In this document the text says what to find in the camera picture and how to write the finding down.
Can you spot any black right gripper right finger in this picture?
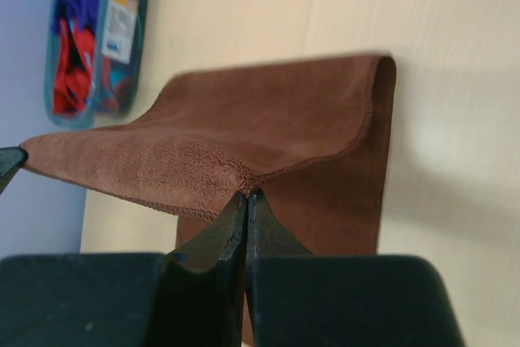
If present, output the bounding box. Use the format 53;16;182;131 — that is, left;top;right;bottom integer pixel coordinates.
245;191;464;346

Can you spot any teal plastic bin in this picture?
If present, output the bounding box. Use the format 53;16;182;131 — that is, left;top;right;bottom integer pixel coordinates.
44;0;148;129

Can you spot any red towel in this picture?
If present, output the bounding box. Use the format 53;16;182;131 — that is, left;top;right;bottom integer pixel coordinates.
51;19;132;115

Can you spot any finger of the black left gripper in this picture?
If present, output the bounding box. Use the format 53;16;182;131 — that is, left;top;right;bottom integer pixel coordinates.
0;146;28;193

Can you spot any brown towel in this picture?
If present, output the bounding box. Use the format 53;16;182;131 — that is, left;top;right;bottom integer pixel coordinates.
22;54;397;255

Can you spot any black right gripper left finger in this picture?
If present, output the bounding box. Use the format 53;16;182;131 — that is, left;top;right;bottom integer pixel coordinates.
1;193;247;346

